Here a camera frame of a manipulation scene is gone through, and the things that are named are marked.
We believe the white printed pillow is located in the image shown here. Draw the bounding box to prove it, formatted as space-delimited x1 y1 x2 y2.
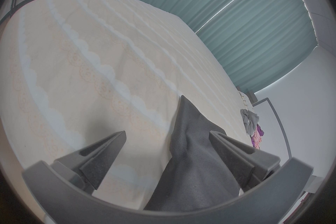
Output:
238 91 250 111

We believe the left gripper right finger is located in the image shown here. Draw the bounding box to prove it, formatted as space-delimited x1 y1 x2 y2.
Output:
209 131 280 190

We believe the black T-shirt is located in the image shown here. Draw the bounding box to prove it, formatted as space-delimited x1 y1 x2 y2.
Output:
143 95 243 211

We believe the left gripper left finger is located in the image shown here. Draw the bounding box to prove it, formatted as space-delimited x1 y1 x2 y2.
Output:
52 131 127 190

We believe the grey bedside table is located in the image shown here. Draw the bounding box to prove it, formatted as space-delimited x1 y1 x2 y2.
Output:
235 85 258 104

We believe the bed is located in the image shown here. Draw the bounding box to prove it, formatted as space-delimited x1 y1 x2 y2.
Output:
0 0 292 210

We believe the pile of clothes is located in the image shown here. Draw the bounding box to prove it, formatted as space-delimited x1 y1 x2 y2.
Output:
251 124 265 150

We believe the grey garment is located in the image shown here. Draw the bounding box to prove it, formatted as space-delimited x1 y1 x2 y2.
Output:
241 109 260 135

